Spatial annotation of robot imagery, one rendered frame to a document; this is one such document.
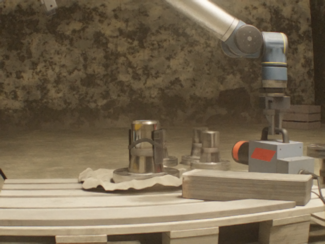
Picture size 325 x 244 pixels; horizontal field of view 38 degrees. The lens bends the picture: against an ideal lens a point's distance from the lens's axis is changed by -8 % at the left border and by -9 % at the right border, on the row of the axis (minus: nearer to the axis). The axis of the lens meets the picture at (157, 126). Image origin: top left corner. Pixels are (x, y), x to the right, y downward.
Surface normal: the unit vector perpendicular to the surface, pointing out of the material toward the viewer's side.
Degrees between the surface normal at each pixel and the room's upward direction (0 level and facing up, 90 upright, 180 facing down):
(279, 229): 90
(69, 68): 90
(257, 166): 90
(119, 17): 90
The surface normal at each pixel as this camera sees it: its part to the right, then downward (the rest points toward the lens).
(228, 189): -0.49, 0.07
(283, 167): -0.92, 0.04
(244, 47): 0.00, 0.18
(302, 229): 0.22, 0.07
